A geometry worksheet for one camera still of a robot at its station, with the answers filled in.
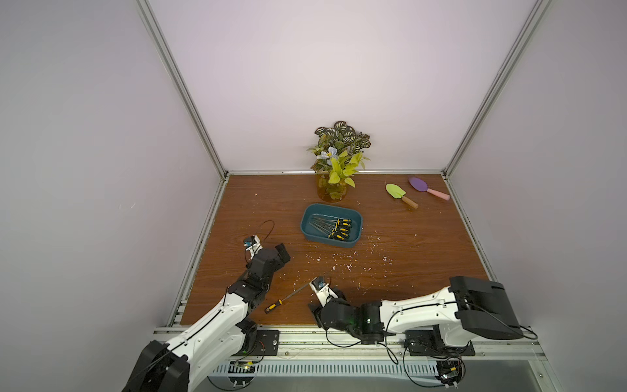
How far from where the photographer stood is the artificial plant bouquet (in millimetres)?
958

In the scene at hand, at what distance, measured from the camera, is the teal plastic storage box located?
3.11 feet

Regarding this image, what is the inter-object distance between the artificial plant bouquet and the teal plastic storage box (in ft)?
0.56
